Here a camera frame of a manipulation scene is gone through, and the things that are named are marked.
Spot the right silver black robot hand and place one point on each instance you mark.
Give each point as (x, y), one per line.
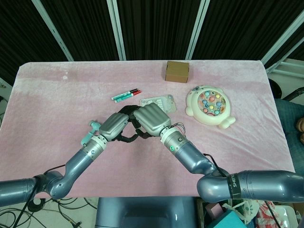
(152, 118)

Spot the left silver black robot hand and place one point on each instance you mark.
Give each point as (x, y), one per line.
(112, 124)

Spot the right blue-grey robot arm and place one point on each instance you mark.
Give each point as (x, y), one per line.
(190, 154)

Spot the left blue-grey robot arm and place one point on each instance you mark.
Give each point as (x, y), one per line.
(78, 159)

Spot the clear plastic blister pack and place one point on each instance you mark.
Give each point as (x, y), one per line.
(166, 102)

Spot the small teal toy fishing rod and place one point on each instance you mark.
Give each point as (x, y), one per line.
(86, 137)

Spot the teal marker with red cap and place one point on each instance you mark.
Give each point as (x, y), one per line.
(127, 97)

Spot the small brown cardboard box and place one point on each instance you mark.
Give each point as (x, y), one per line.
(177, 71)

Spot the pink plush tablecloth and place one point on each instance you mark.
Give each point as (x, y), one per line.
(71, 83)

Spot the white fishing game toy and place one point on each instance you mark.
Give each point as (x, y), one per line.
(209, 104)

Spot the blue-grey robot torso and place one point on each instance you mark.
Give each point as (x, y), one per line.
(145, 211)

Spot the small pink box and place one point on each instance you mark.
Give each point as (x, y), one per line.
(213, 210)

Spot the teal cardboard box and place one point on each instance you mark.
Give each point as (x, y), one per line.
(228, 219)

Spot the floral plastic bag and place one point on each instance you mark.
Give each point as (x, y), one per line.
(247, 210)

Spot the person's blue jeans leg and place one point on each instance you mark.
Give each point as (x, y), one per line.
(287, 114)

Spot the white metal rack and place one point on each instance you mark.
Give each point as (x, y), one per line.
(285, 67)

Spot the black chair armrest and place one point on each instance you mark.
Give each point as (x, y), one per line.
(295, 93)

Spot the white plastic container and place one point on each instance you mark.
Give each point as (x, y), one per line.
(286, 216)

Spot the white partition frame post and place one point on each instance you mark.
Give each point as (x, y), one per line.
(117, 31)
(55, 33)
(196, 31)
(282, 38)

